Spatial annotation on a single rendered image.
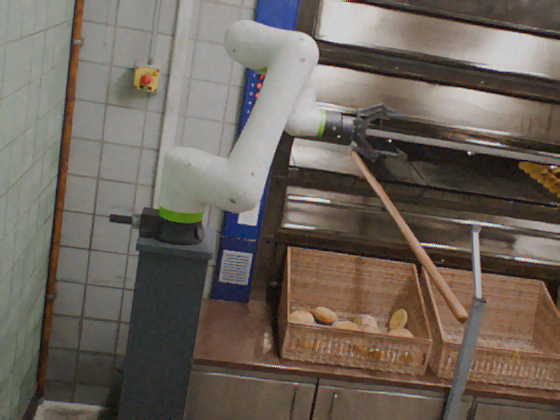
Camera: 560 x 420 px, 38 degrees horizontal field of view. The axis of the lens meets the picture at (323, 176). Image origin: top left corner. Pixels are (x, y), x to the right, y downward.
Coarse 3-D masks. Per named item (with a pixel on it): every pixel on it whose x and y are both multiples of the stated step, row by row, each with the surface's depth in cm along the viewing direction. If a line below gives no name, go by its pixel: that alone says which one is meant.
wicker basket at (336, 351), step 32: (288, 256) 327; (320, 256) 335; (352, 256) 336; (288, 288) 308; (320, 288) 335; (352, 288) 336; (384, 288) 338; (416, 288) 328; (288, 320) 292; (352, 320) 336; (384, 320) 338; (416, 320) 321; (288, 352) 296; (320, 352) 296; (352, 352) 310; (384, 352) 313; (416, 352) 299
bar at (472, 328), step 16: (336, 208) 295; (352, 208) 295; (368, 208) 295; (384, 208) 297; (464, 224) 301; (480, 224) 301; (496, 224) 303; (480, 272) 293; (480, 288) 289; (480, 304) 285; (480, 320) 287; (464, 336) 291; (464, 352) 290; (464, 368) 291; (464, 384) 293; (448, 400) 298; (448, 416) 296
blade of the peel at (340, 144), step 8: (296, 144) 372; (304, 144) 373; (312, 144) 373; (320, 144) 374; (328, 144) 374; (336, 144) 387; (344, 144) 390; (360, 144) 397; (376, 144) 404; (384, 144) 408; (392, 144) 411; (368, 152) 378; (392, 152) 393; (400, 152) 393
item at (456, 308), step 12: (360, 168) 344; (372, 180) 321; (384, 192) 306; (384, 204) 295; (396, 216) 278; (408, 228) 267; (408, 240) 258; (420, 252) 246; (432, 264) 236; (432, 276) 230; (444, 288) 220; (456, 300) 213; (456, 312) 207
